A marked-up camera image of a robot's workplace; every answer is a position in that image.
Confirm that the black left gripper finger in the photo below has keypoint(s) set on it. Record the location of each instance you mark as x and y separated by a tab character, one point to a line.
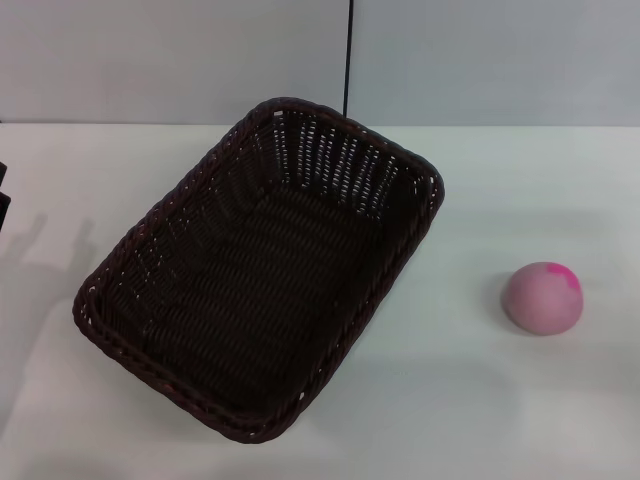
4	212
2	172

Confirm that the dark brown woven basket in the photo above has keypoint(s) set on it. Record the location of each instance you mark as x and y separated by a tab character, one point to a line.
260	280

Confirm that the pink round peach toy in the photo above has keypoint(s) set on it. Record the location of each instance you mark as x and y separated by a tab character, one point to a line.
542	302

